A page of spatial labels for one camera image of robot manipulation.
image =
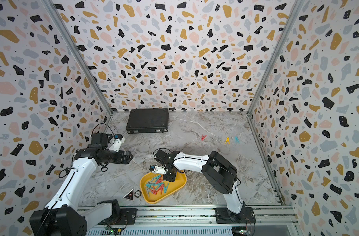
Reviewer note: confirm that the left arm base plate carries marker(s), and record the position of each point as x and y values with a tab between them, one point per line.
124	216

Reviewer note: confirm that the red clothespin in tray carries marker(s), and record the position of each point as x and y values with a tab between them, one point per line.
157	179

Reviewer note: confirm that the left frame aluminium post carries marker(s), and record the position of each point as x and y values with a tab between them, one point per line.
52	12

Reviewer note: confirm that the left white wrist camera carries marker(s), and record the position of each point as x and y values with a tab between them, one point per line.
117	142

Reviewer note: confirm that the black hard case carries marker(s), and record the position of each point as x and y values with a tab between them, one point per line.
152	120

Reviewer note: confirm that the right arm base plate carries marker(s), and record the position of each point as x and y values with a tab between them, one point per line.
224	216

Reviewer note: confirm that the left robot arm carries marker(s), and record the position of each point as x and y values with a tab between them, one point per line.
60	216

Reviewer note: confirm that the black triangle marker sticker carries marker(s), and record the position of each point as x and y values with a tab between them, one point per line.
130	195

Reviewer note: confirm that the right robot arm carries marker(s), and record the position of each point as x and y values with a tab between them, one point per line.
219	172

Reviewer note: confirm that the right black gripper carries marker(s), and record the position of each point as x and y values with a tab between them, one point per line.
168	179

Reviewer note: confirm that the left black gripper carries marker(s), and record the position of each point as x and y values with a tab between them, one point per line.
120	160

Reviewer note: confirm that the yellow plastic storage tray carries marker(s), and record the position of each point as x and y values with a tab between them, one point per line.
169	188

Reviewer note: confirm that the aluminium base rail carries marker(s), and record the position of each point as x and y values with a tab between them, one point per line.
200	220

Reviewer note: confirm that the right frame aluminium post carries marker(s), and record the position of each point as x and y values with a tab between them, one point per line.
288	26

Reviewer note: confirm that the frame aluminium post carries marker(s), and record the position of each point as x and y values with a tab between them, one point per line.
288	26
52	12

